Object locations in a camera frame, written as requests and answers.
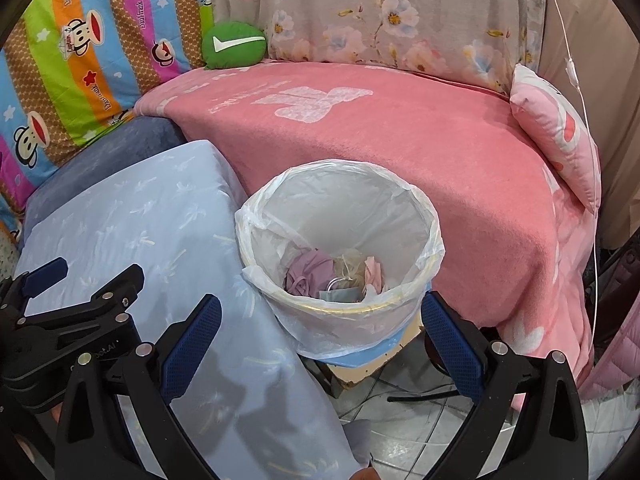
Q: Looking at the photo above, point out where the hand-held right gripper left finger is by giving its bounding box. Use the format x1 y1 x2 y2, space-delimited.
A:
54 294 223 480

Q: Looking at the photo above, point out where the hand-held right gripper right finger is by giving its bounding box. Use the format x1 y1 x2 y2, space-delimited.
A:
420 290 590 480

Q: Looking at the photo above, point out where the black stool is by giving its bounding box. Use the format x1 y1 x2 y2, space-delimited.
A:
387 332 481 403

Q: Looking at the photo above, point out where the green round cushion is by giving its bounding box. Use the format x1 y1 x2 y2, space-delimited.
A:
201 20 267 70

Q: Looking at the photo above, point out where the beige dotted cloth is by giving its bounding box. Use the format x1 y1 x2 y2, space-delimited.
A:
0 220 23 266

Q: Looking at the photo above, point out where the pink cloth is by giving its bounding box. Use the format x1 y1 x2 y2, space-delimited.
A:
362 256 388 293

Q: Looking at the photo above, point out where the white cable with switch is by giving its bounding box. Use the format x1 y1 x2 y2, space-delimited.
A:
542 0 601 346

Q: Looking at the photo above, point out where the beige mesh pouf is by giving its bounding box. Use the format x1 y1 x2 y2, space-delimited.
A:
332 249 371 281

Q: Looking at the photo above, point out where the bin with white plastic liner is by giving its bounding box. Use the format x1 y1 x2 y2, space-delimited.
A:
235 159 446 361

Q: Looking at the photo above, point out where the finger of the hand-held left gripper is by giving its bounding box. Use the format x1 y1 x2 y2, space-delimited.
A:
0 257 68 311
20 263 146 333

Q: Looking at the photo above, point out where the blue-grey cushion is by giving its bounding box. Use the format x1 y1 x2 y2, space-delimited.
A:
22 116 186 226

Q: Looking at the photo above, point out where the grey floral cloth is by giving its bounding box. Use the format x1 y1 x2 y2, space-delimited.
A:
215 0 546 93

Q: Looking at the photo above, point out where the pink quilted jacket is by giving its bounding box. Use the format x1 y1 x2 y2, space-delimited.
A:
580 330 640 401

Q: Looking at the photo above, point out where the pink and white pillow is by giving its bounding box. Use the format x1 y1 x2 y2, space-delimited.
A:
509 63 601 216

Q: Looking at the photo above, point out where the striped monkey print cloth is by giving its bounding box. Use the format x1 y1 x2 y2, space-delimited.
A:
0 0 221 241

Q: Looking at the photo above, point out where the purple cloth mask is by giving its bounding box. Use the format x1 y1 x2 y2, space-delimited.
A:
284 252 337 297

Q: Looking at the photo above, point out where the pink blanket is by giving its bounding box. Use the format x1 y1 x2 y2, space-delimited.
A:
132 60 596 401

